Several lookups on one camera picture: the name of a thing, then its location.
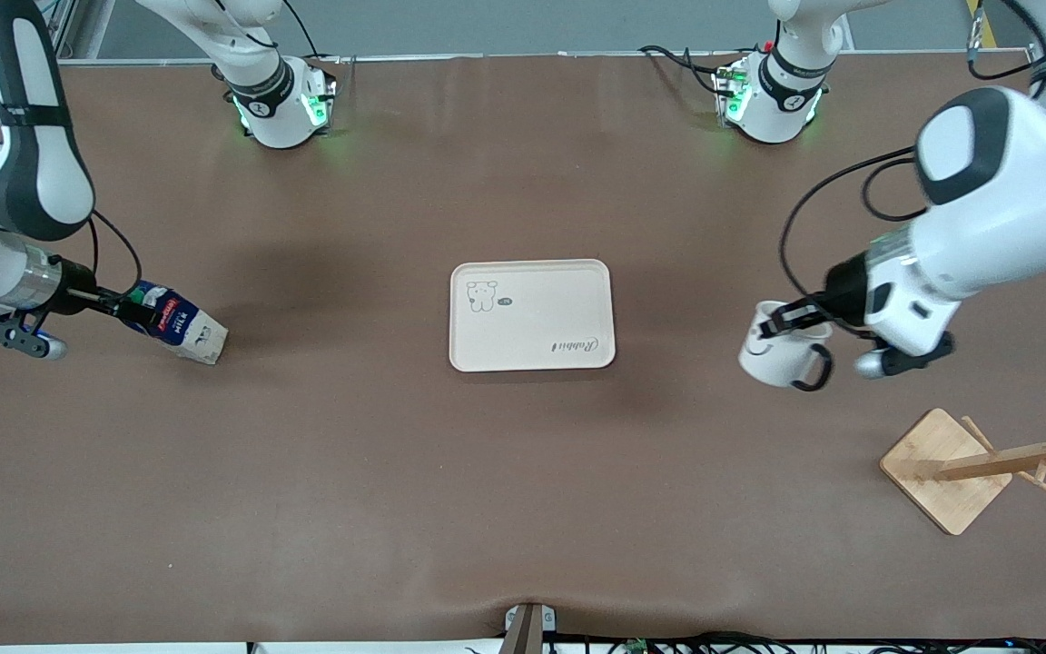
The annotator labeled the brown table cover mat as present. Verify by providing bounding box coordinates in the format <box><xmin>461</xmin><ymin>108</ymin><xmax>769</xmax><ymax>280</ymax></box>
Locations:
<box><xmin>0</xmin><ymin>53</ymin><xmax>1046</xmax><ymax>648</ymax></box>

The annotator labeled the white smiley mug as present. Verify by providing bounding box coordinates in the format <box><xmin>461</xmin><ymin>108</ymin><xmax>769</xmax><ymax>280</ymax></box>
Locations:
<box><xmin>738</xmin><ymin>301</ymin><xmax>835</xmax><ymax>392</ymax></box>

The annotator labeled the wooden mug tree stand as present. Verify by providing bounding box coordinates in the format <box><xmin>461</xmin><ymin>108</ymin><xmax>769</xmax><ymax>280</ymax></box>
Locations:
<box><xmin>880</xmin><ymin>389</ymin><xmax>1046</xmax><ymax>537</ymax></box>

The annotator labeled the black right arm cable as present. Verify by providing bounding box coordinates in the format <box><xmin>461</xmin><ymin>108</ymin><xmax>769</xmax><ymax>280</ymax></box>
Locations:
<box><xmin>87</xmin><ymin>211</ymin><xmax>143</xmax><ymax>293</ymax></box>

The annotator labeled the white tray with rabbit print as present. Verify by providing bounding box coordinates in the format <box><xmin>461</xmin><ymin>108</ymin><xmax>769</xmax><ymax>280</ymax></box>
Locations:
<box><xmin>449</xmin><ymin>259</ymin><xmax>617</xmax><ymax>373</ymax></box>

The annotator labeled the aluminium frame post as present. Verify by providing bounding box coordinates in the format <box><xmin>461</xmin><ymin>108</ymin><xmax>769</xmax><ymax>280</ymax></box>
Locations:
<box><xmin>44</xmin><ymin>0</ymin><xmax>81</xmax><ymax>61</ymax></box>

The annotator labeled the blue milk carton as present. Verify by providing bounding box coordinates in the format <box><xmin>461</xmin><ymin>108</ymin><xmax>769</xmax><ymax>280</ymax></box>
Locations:
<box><xmin>119</xmin><ymin>281</ymin><xmax>230</xmax><ymax>366</ymax></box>

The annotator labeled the black base power cable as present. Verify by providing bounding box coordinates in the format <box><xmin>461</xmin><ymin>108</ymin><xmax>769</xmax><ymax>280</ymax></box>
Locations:
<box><xmin>281</xmin><ymin>0</ymin><xmax>344</xmax><ymax>66</ymax></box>
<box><xmin>638</xmin><ymin>44</ymin><xmax>727</xmax><ymax>97</ymax></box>

